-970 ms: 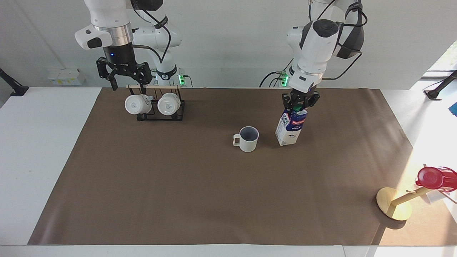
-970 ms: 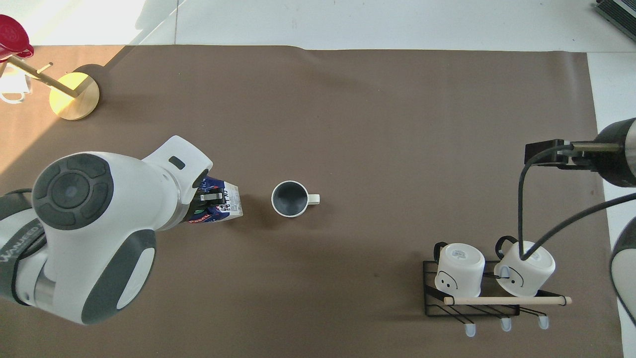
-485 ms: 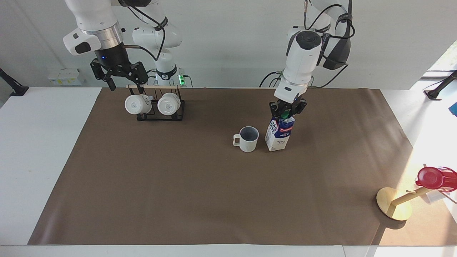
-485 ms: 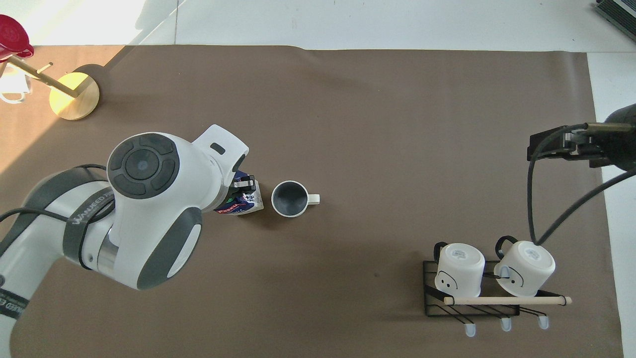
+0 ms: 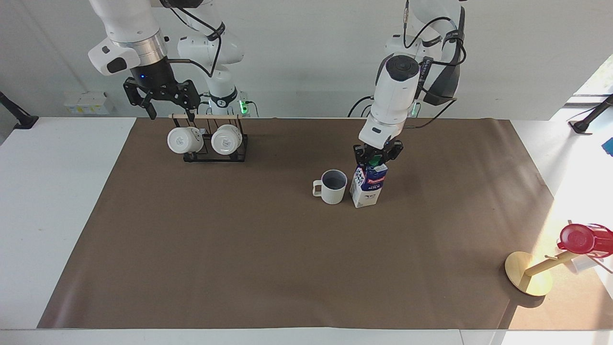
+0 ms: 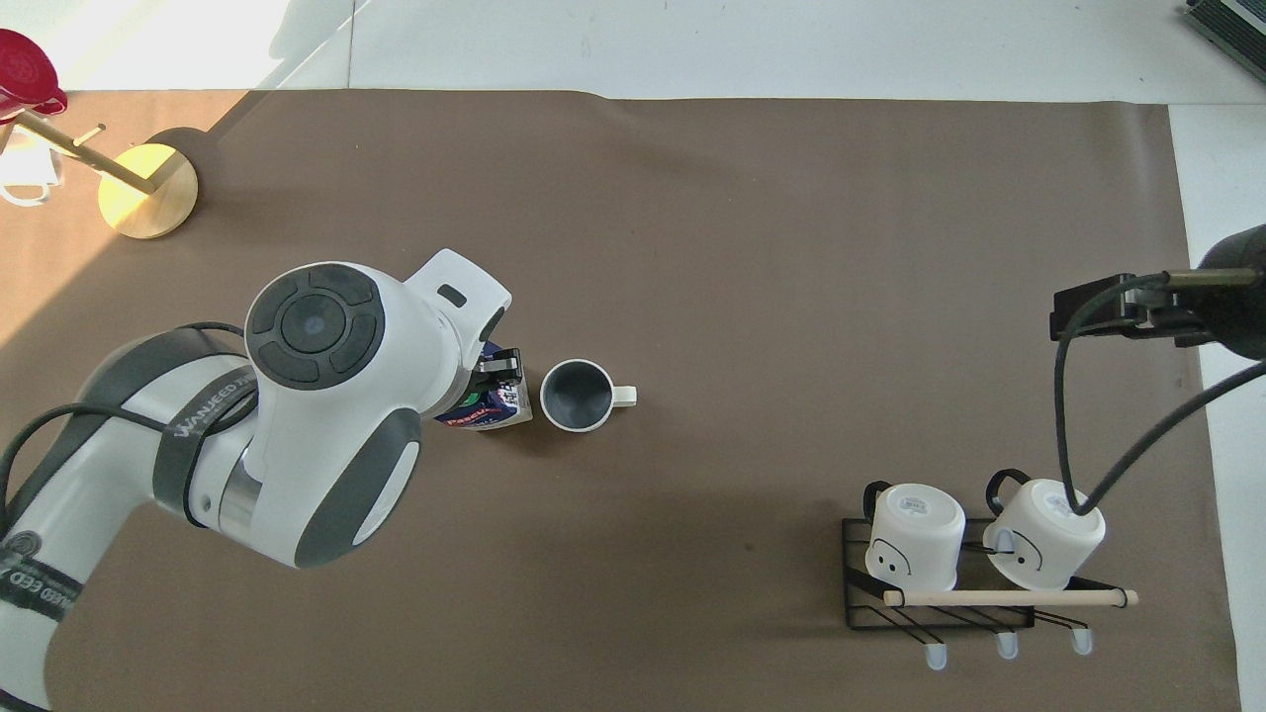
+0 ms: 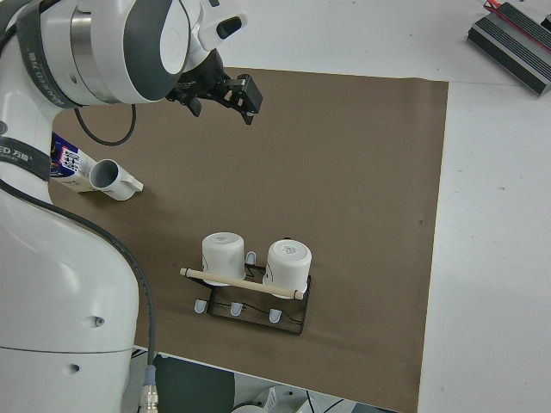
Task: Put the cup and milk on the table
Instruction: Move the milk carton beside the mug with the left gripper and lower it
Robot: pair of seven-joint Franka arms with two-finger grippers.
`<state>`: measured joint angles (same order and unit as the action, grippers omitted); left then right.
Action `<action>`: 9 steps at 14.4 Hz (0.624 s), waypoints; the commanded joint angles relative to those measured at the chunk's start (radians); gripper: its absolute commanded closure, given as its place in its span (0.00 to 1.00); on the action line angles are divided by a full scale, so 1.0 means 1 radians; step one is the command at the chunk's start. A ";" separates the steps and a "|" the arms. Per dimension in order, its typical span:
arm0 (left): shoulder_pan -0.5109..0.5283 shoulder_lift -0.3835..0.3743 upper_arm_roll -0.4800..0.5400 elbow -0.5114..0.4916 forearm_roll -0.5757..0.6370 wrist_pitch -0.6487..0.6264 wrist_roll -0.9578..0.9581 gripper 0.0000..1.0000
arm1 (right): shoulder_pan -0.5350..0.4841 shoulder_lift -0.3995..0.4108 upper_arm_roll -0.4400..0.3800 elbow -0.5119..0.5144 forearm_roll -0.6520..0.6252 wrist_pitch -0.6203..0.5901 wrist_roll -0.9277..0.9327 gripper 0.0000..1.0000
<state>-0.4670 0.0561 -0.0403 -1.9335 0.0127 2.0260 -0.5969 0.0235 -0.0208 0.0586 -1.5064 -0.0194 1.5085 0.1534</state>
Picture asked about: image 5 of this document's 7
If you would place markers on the black stand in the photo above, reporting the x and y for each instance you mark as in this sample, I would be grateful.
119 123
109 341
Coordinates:
591 115
19 119

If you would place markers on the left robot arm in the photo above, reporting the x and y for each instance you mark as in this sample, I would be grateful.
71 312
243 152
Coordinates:
397 91

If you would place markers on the white mug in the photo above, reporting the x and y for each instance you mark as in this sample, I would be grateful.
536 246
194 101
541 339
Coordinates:
182 140
225 140

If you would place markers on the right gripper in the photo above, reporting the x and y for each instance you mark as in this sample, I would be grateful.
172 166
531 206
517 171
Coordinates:
157 74

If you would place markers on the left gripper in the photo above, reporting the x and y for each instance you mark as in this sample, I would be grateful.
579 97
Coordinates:
379 149

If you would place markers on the blue object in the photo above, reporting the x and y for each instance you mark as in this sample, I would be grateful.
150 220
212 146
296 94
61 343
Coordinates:
609 146

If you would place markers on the wooden stand with round base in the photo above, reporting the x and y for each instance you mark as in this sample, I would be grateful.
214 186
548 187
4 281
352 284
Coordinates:
527 275

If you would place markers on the red mug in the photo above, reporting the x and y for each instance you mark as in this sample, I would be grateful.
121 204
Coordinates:
582 238

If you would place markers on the white and blue milk carton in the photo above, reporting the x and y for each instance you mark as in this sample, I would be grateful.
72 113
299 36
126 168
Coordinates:
368 187

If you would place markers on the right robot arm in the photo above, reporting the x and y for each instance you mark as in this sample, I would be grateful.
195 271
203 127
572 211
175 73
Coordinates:
122 24

